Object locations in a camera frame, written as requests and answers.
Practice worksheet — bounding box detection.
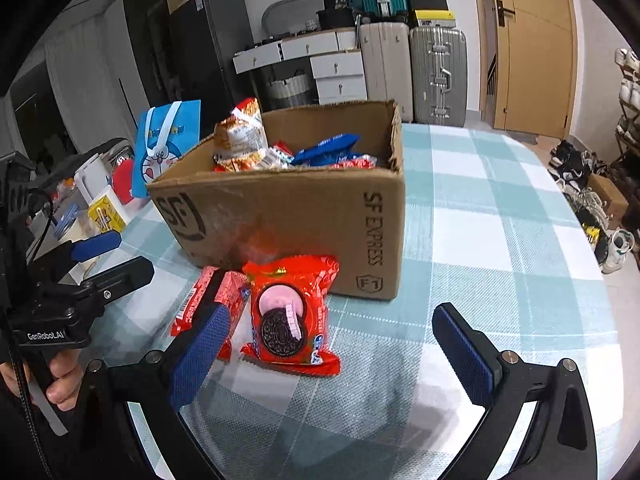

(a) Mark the red wafer pack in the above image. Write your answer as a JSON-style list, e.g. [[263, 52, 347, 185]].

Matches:
[[170, 266, 250, 362]]

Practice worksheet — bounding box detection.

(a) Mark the red Oreo snack bag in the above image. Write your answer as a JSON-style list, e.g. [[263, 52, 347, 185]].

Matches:
[[241, 255, 341, 377]]

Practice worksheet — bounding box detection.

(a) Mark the orange noodle snack bag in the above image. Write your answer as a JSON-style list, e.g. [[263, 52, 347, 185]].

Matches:
[[212, 98, 288, 172]]

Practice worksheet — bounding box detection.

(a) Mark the blue Oreo cookie pack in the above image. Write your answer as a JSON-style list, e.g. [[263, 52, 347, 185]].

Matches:
[[291, 133, 360, 167]]

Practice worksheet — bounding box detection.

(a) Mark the red white balloon glue bag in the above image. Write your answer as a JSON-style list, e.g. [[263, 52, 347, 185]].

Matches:
[[330, 154, 378, 169]]

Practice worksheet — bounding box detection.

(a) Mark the person's left hand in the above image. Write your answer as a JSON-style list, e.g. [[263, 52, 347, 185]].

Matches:
[[1, 349, 84, 412]]

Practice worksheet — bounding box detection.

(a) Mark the yellow drink carton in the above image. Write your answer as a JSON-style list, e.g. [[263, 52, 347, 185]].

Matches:
[[87, 185, 131, 233]]

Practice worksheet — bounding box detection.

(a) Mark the white kettle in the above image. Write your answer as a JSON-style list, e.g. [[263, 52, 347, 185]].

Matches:
[[74, 154, 111, 205]]

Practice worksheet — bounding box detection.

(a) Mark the red packet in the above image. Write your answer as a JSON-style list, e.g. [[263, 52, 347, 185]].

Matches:
[[112, 158, 134, 205]]

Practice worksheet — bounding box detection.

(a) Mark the brown SF cardboard box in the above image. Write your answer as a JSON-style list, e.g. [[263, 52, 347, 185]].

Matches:
[[148, 101, 406, 300]]

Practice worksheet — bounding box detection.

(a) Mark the blue Doraemon tote bag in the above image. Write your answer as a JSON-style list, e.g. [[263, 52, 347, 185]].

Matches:
[[131, 100, 201, 198]]

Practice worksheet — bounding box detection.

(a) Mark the white sneaker on floor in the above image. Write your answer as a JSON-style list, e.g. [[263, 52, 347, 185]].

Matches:
[[601, 229, 634, 274]]

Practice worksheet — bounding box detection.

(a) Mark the checkered teal tablecloth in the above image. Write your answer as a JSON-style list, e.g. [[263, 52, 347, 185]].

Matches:
[[81, 121, 626, 480]]

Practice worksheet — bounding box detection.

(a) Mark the small cardboard box on floor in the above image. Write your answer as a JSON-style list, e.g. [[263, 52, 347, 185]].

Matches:
[[588, 174, 628, 229]]

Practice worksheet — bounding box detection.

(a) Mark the black refrigerator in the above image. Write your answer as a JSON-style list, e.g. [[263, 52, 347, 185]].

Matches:
[[170, 0, 254, 138]]

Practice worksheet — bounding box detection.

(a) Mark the woven laundry basket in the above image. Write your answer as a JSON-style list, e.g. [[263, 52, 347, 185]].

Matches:
[[266, 73, 314, 110]]

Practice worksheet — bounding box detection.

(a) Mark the shoe rack with shoes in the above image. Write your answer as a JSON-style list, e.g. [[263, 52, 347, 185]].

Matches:
[[614, 48, 640, 158]]

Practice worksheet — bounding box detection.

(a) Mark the white drawer desk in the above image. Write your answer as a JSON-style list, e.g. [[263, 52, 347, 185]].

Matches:
[[233, 28, 368, 110]]

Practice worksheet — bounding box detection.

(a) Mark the oval mirror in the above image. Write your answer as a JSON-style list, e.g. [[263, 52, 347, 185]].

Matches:
[[262, 0, 323, 37]]

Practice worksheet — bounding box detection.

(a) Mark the wooden door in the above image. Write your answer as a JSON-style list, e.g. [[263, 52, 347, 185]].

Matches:
[[484, 0, 577, 140]]

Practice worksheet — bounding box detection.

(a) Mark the beige hard suitcase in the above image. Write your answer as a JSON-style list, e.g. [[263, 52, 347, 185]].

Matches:
[[359, 22, 414, 122]]

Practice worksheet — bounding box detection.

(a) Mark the silver hard suitcase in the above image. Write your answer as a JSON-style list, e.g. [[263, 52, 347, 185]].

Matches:
[[409, 26, 468, 127]]

